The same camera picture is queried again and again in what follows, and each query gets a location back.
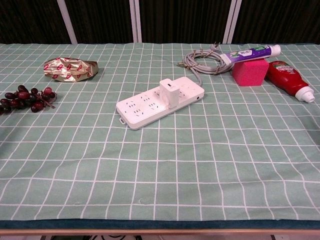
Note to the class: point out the white power strip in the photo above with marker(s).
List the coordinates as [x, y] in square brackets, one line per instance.
[140, 111]

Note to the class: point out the white plug adapter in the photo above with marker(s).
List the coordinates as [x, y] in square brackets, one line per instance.
[168, 96]

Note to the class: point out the green checked tablecloth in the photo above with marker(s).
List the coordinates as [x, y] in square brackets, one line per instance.
[160, 170]

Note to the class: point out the pink cube sponge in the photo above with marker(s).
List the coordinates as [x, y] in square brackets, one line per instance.
[247, 73]

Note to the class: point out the gold crumpled snack wrapper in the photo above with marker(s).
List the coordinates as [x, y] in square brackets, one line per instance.
[70, 70]

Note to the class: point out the dark teal under cloth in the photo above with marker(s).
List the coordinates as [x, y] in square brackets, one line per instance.
[160, 224]

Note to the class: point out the purple toothpaste tube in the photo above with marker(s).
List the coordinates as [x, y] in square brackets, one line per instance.
[246, 53]

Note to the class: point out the red ketchup bottle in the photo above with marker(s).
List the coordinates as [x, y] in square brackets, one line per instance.
[285, 77]

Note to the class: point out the dark red grape bunch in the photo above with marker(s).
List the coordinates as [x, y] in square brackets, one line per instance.
[23, 98]

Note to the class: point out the white frame post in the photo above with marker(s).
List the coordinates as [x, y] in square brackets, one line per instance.
[232, 21]
[67, 22]
[135, 21]

